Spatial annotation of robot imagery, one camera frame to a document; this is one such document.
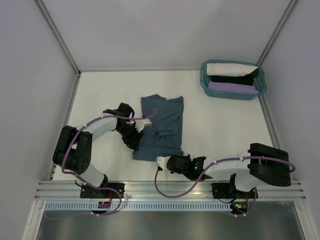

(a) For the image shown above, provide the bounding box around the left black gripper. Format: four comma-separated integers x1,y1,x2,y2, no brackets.
115,123,144,152

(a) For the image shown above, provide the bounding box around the blue-grey t shirt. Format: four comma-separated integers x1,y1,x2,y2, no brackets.
132,94,184,162

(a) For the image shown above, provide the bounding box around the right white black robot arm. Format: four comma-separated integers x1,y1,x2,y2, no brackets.
156,143,295,198

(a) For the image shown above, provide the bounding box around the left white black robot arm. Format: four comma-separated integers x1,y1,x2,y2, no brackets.
52,103,152,198

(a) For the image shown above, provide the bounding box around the purple rolled t shirt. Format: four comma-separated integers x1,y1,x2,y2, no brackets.
208,81,259,95

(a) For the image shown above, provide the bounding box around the black rolled t shirt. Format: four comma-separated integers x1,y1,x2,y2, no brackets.
210,75,254,86

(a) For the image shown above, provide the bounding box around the white rolled t shirt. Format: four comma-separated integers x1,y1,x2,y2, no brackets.
206,63,260,77

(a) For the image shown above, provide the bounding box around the teal plastic basket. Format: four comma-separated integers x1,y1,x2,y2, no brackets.
199,60,267,100

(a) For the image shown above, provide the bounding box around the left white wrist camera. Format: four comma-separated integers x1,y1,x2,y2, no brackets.
134,118,152,132

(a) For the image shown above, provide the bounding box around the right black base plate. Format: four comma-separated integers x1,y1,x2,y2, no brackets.
211,183,255,200

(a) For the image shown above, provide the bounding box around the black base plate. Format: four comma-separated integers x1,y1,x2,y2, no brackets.
80,182,125,199
211,183,255,200

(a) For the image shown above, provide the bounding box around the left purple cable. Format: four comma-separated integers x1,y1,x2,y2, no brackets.
44,107,159,221

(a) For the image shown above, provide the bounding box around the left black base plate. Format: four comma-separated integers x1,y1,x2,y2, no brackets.
80,182,125,199

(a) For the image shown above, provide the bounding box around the light blue cable duct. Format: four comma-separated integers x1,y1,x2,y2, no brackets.
45,201,231,212

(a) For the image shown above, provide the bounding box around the aluminium front rail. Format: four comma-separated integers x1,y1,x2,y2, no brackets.
34,180,306,202

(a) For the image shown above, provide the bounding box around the left aluminium frame post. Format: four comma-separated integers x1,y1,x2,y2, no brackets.
33,0,81,77

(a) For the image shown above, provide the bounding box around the aluminium frame post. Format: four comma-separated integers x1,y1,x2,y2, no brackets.
33,0,81,77
256,0,300,66

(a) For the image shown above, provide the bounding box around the right aluminium frame post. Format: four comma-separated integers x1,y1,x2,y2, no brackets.
256,0,300,66

